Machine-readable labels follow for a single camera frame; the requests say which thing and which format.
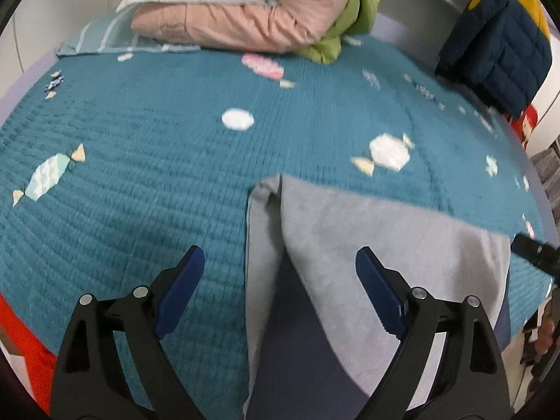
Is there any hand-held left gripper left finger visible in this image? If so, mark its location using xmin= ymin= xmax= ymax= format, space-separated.
xmin=50 ymin=245 xmax=206 ymax=420

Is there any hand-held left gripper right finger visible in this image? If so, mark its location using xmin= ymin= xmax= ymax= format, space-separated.
xmin=355 ymin=247 xmax=513 ymax=420

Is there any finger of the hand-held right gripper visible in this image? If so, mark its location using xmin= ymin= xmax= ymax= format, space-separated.
xmin=511 ymin=234 xmax=560 ymax=275

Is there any navy and grey jacket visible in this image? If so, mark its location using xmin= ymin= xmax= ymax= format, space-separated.
xmin=243 ymin=174 xmax=512 ymax=420

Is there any person's right hand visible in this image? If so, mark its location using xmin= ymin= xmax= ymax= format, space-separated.
xmin=536 ymin=297 xmax=559 ymax=356

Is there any red cartoon cushion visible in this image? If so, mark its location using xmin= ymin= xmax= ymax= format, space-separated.
xmin=503 ymin=104 xmax=540 ymax=152

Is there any teal candy-print blanket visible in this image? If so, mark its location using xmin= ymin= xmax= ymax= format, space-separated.
xmin=0 ymin=9 xmax=554 ymax=420

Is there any orange-red cloth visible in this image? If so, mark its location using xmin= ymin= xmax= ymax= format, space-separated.
xmin=0 ymin=293 xmax=57 ymax=414

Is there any navy and yellow puffer jacket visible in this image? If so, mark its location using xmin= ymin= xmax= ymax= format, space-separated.
xmin=434 ymin=0 xmax=553 ymax=119

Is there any striped light blue cloth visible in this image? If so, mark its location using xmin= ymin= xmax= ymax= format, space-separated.
xmin=56 ymin=9 xmax=202 ymax=57

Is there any green puffer jacket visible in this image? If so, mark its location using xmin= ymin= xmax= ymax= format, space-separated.
xmin=300 ymin=0 xmax=379 ymax=65

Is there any pink puffer jacket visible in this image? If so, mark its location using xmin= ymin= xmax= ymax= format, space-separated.
xmin=130 ymin=0 xmax=353 ymax=55

